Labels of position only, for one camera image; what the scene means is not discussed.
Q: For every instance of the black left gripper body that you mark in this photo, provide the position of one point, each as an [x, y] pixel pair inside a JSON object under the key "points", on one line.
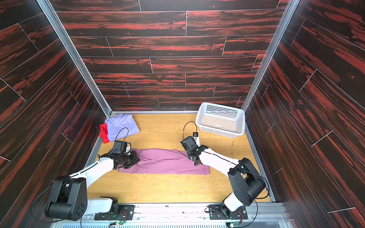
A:
{"points": [[129, 160]]}

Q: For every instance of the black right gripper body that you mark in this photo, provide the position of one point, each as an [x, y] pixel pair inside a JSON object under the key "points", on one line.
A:
{"points": [[194, 154]]}

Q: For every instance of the magenta t-shirt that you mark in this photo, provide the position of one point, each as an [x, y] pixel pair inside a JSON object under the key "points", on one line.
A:
{"points": [[161, 161]]}

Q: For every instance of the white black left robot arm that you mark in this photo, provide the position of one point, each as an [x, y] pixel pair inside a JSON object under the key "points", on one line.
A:
{"points": [[68, 198]]}

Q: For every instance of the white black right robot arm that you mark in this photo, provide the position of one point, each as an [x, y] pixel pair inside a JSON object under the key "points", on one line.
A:
{"points": [[245, 180]]}

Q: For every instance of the folded red t-shirt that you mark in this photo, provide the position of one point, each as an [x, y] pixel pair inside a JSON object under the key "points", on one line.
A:
{"points": [[104, 133]]}

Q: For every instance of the folded lavender t-shirt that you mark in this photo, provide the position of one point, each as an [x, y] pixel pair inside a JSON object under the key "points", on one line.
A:
{"points": [[120, 126]]}

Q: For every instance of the white perforated plastic basket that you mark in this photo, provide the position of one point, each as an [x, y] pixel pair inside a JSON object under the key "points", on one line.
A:
{"points": [[221, 120]]}

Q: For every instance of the aluminium back floor rail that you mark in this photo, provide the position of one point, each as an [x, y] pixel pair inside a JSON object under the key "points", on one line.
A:
{"points": [[153, 112]]}

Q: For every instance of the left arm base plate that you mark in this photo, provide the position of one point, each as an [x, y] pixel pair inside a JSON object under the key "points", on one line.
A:
{"points": [[122, 212]]}

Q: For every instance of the aluminium right floor rail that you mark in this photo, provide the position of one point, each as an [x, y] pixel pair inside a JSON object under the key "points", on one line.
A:
{"points": [[259, 163]]}

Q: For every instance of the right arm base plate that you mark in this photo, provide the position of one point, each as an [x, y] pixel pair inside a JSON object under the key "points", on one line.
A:
{"points": [[220, 212]]}

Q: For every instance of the aluminium front rail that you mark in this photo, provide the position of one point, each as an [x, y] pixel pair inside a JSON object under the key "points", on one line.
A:
{"points": [[190, 215]]}

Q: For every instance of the aluminium left corner post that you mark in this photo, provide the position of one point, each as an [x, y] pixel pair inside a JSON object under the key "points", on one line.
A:
{"points": [[65, 39]]}

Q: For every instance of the aluminium corner post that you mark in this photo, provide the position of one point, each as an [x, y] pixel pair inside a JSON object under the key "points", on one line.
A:
{"points": [[282, 26], [65, 39]]}

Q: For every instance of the aluminium right corner post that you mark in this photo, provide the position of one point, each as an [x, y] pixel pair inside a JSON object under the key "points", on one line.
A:
{"points": [[282, 26]]}

